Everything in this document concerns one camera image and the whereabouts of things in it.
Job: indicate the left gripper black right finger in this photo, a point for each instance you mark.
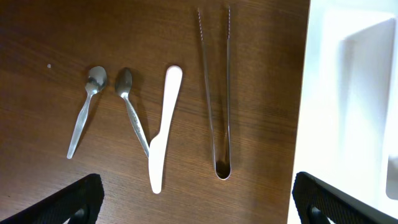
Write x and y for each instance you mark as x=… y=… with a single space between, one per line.
x=319 y=202

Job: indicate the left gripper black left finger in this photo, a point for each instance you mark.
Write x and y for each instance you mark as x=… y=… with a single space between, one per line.
x=79 y=202

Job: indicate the white plastic cutlery tray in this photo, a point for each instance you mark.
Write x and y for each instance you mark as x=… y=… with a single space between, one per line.
x=347 y=124

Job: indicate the white plastic knife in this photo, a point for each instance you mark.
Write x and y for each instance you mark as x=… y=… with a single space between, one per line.
x=158 y=145

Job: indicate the steel kitchen tongs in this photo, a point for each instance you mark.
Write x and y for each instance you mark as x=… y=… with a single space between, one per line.
x=222 y=165

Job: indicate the left small steel teaspoon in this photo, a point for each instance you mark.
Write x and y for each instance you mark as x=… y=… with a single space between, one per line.
x=97 y=80

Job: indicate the small steel teaspoon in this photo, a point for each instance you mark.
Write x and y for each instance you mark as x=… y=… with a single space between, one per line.
x=123 y=87
x=97 y=80

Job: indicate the right small steel teaspoon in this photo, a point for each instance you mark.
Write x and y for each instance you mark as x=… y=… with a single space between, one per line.
x=123 y=87

